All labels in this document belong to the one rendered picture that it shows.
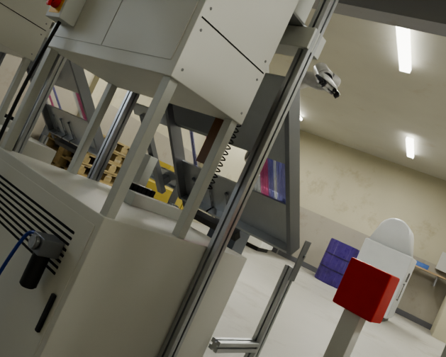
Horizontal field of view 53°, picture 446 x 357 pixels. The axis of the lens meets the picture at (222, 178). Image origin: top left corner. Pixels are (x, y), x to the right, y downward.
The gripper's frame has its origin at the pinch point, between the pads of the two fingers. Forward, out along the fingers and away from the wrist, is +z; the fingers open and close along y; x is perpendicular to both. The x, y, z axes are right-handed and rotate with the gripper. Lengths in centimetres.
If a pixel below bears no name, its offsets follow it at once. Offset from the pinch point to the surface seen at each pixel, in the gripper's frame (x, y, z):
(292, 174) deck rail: -20, 18, 73
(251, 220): -55, 6, 56
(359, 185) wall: -222, -505, -684
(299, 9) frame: 21, 50, 51
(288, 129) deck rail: -8, 31, 74
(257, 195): -42, 14, 58
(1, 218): -77, 90, 104
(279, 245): -50, -3, 70
